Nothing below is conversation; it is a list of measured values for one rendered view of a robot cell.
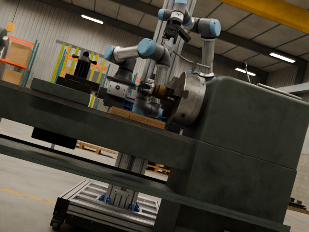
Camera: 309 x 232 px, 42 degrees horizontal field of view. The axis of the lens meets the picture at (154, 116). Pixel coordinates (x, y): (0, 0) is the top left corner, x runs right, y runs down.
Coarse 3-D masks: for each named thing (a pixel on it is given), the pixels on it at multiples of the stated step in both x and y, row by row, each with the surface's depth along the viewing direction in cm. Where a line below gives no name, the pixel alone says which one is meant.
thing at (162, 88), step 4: (156, 84) 233; (156, 88) 231; (160, 88) 231; (164, 88) 231; (156, 92) 231; (160, 92) 230; (164, 92) 230; (156, 96) 232; (160, 96) 231; (164, 96) 233
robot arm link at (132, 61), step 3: (126, 60) 298; (129, 60) 300; (132, 60) 302; (135, 60) 304; (123, 63) 298; (126, 63) 299; (129, 63) 300; (132, 63) 302; (135, 63) 305; (120, 66) 302; (123, 66) 300; (126, 66) 300; (129, 66) 301; (132, 66) 302; (129, 69) 301; (132, 69) 303
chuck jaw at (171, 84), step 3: (174, 78) 241; (177, 78) 242; (171, 81) 239; (174, 81) 240; (177, 81) 241; (165, 84) 238; (168, 84) 237; (171, 84) 238; (174, 84) 239; (177, 84) 240; (168, 87) 236; (171, 87) 237; (174, 87) 237; (177, 87) 238
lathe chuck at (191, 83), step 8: (184, 72) 234; (184, 80) 227; (192, 80) 226; (184, 88) 222; (192, 88) 223; (192, 96) 222; (176, 104) 229; (184, 104) 222; (192, 104) 222; (176, 112) 224; (184, 112) 223; (192, 112) 223; (168, 120) 237; (176, 120) 228; (184, 120) 227
